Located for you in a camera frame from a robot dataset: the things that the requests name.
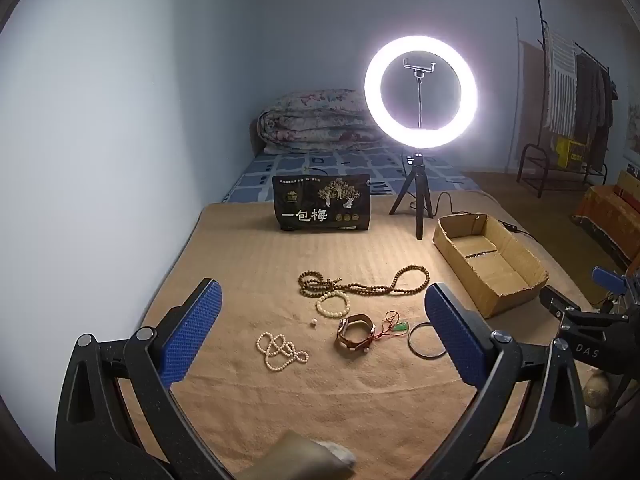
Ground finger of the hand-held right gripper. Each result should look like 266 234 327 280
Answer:
591 265 640 311
539 285 586 331

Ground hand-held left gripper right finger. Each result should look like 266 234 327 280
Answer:
424 282 591 480

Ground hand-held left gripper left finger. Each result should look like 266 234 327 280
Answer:
54 277 251 480

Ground dark thin bangle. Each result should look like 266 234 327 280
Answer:
408 322 446 359

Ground cardboard box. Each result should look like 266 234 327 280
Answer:
432 213 549 318

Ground red cord green pendant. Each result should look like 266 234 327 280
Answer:
370 310 411 344

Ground brown wooden bead necklace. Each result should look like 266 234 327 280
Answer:
298 266 431 299

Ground brown leather wristband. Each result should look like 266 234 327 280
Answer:
336 314 376 354

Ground beige plush toy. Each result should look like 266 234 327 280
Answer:
585 374 612 411

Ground orange box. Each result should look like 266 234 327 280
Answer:
575 185 640 262

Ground yellow box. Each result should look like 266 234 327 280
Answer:
556 136 587 168

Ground black tripod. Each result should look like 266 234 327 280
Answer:
389 151 435 240

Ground black clothes rack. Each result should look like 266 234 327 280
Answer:
516 0 613 198

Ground beige cloth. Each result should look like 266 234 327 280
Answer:
240 430 357 480

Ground blue patterned bed sheet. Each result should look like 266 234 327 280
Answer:
220 147 483 204

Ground dark hanging clothes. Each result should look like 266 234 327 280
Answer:
575 52 615 161

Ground black snack bag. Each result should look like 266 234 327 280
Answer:
272 174 372 233

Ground brown door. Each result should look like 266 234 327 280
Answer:
507 17 547 172

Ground white knitted garment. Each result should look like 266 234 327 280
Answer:
544 25 579 133

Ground folded floral quilt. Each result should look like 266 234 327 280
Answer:
257 89 396 156

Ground black phone holder clamp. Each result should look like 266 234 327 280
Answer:
402 57 439 131

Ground white pearl necklace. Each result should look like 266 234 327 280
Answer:
256 332 310 373

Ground black power cable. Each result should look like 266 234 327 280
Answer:
410 191 533 237

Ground white bead bracelet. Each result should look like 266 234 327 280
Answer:
315 290 351 318

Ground wall picture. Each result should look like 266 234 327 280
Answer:
625 105 640 156

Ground white ring light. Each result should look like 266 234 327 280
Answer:
364 35 480 150

